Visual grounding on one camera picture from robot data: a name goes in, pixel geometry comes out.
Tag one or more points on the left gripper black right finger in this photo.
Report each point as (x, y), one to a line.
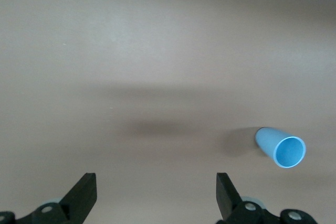
(227, 200)

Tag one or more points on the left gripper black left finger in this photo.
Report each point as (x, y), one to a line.
(81, 197)

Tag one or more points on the blue plastic cup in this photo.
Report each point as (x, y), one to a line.
(286, 150)

